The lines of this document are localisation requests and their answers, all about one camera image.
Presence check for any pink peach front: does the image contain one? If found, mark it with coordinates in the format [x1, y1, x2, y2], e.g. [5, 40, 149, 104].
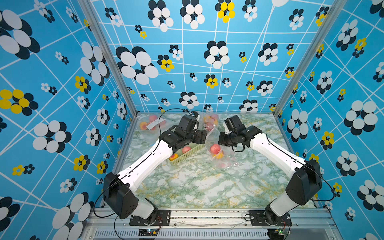
[210, 144, 221, 155]

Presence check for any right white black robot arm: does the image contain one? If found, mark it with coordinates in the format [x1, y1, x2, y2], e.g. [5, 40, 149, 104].
[218, 115, 322, 226]

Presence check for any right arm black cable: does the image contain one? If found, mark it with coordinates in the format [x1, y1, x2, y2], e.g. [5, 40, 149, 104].
[263, 133, 335, 202]

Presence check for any clear zip-top bag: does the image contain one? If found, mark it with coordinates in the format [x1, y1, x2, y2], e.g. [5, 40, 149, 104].
[139, 115, 167, 131]

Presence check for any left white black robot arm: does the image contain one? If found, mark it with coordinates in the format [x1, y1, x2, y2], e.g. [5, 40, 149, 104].
[101, 111, 207, 224]

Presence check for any pink peach centre back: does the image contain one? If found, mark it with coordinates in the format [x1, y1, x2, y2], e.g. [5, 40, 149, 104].
[182, 146, 192, 154]

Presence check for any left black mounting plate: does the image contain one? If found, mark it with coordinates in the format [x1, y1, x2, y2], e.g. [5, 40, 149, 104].
[129, 210, 171, 226]

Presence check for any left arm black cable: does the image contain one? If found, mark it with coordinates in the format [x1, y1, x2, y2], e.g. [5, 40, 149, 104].
[158, 107, 188, 136]

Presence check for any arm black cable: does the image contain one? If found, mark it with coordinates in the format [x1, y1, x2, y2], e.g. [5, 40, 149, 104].
[158, 107, 188, 136]
[263, 133, 335, 202]

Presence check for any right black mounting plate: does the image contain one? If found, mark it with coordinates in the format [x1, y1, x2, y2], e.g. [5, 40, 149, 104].
[248, 210, 292, 227]

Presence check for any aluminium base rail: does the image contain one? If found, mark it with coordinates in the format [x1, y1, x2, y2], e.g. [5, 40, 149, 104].
[80, 209, 343, 240]

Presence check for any pale green plastic basket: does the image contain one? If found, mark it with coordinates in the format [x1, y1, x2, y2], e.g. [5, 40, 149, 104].
[168, 143, 205, 166]

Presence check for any black mounting plate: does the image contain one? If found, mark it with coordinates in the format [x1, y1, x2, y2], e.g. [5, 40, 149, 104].
[248, 210, 292, 227]
[129, 210, 171, 226]

